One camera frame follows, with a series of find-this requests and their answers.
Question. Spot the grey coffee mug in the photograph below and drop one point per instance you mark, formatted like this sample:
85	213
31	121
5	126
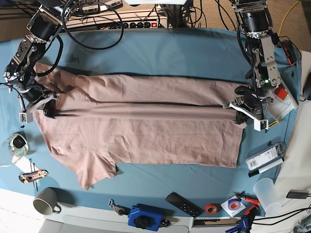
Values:
46	202

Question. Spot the pink t-shirt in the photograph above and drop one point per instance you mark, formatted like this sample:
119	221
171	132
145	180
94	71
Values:
108	119

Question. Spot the red tape roll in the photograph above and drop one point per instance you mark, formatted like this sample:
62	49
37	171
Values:
212	208

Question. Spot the blue clamp bottom right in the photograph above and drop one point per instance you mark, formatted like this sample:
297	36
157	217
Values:
245	223

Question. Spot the white power strip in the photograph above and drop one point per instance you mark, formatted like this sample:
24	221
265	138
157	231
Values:
134	19

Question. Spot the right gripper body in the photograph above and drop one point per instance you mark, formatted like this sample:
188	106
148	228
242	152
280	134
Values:
36	95

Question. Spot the glass jar with black lid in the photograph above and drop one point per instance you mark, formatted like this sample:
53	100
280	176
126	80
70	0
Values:
17	144

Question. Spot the orange utility knife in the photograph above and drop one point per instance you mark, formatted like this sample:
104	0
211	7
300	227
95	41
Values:
27	177

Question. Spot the clear plastic case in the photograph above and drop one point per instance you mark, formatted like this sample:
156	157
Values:
265	156

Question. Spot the metal carabiner keychain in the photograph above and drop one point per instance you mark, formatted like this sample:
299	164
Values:
120	210

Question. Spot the black zip ties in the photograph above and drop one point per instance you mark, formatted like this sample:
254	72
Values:
32	166

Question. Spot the black remote control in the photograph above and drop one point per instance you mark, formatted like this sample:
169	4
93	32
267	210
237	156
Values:
183	204

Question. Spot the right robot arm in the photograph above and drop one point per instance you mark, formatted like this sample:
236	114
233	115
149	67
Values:
20	73

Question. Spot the black and white marker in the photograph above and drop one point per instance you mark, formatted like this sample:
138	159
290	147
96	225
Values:
266	168

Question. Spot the white paper note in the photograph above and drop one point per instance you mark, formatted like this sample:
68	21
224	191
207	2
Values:
25	165

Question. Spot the blue box with black knob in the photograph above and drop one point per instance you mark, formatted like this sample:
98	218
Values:
145	217

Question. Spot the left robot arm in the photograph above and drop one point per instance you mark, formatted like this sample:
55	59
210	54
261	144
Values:
256	44

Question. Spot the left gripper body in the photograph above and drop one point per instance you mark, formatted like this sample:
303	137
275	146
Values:
255	101

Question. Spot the blue table cloth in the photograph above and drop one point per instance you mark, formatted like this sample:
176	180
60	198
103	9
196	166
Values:
199	53

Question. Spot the black computer mouse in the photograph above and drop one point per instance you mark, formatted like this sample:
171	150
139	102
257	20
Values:
307	88

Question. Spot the black power adapter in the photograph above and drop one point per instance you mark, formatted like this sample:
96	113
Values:
298	194

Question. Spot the red handled pliers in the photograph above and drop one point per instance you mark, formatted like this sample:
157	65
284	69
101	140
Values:
247	198

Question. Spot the booklet with red square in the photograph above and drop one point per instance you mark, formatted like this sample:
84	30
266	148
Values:
282	102

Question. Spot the orange black clamp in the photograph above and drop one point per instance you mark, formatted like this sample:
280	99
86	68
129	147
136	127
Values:
289	48

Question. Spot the translucent plastic cup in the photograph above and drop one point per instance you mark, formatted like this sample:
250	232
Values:
265	192

